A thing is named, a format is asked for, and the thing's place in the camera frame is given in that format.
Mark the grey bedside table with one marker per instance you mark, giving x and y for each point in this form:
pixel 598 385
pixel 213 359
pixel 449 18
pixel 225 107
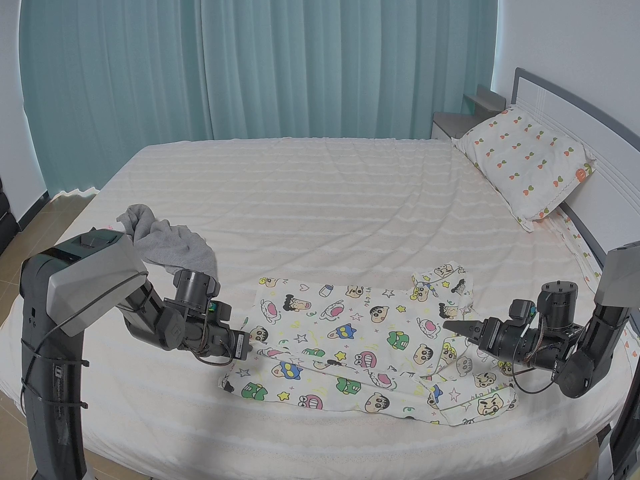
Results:
pixel 455 123

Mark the blue-green curtain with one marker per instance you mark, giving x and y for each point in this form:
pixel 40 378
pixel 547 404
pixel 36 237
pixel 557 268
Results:
pixel 250 58

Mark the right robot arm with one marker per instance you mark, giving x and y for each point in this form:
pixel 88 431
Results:
pixel 595 348

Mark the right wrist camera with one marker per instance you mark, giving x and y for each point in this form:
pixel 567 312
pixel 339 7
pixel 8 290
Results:
pixel 521 313

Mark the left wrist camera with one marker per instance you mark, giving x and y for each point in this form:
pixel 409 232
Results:
pixel 220 313

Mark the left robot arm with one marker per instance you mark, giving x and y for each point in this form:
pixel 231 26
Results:
pixel 85 283

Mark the grey garment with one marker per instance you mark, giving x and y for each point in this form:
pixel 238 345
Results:
pixel 170 245

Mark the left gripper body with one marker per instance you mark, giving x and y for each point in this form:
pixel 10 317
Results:
pixel 225 343

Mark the white printed pillow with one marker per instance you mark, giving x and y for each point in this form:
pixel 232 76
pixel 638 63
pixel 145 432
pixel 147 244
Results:
pixel 525 165

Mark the bed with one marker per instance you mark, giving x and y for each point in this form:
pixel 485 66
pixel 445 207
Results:
pixel 325 203

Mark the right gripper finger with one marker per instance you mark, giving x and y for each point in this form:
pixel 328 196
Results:
pixel 474 343
pixel 467 329

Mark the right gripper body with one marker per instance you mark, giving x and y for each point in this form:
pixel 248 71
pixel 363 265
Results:
pixel 500 340

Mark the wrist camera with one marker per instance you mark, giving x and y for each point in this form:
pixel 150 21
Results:
pixel 521 313
pixel 220 313

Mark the black chest of drawers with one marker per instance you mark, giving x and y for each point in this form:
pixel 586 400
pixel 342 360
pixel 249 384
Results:
pixel 4 218

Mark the white printed pyjama top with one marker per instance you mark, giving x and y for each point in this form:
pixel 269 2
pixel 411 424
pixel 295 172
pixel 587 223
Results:
pixel 360 353

